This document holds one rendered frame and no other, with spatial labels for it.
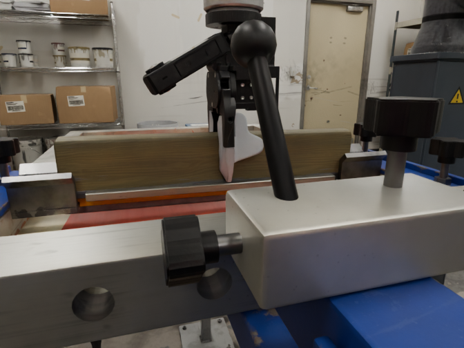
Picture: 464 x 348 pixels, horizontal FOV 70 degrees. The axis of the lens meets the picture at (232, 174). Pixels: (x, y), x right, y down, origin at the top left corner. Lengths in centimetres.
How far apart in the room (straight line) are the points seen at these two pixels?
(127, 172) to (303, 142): 25
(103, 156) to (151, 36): 374
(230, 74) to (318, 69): 441
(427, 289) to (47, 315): 19
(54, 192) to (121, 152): 9
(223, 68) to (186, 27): 378
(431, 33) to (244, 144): 77
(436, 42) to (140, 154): 87
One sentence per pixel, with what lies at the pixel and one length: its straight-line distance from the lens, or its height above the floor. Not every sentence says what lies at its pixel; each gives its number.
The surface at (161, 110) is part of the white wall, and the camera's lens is 414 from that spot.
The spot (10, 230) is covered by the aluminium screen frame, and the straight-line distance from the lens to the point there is 46.
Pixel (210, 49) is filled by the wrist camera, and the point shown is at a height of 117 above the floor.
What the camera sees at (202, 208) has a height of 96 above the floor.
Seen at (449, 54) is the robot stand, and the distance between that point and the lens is 104.
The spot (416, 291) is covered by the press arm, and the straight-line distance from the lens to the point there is 18.
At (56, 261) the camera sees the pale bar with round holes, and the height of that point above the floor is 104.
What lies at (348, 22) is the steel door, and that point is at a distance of 508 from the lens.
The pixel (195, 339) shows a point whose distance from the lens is 167.
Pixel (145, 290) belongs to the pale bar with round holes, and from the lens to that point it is 20.
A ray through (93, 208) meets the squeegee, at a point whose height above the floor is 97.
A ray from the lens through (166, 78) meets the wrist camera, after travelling 42.
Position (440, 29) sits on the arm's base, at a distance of 110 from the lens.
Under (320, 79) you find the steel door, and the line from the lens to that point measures 484.
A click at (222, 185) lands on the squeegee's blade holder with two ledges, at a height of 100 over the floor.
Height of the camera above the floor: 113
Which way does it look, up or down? 16 degrees down
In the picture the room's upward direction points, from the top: straight up
